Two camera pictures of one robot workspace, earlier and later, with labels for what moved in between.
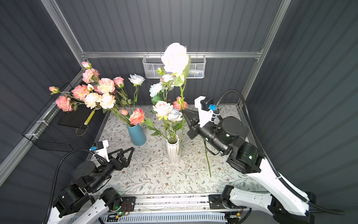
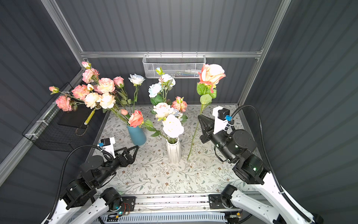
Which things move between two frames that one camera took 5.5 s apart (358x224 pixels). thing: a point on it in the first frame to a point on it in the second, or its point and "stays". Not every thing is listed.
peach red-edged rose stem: (207, 157) to (210, 74)
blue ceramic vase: (137, 135) stays
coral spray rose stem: (180, 104) stays
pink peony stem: (105, 86) stays
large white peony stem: (175, 59) to (173, 128)
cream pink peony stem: (162, 109) stays
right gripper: (192, 125) to (208, 131)
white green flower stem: (158, 92) stays
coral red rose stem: (137, 117) stays
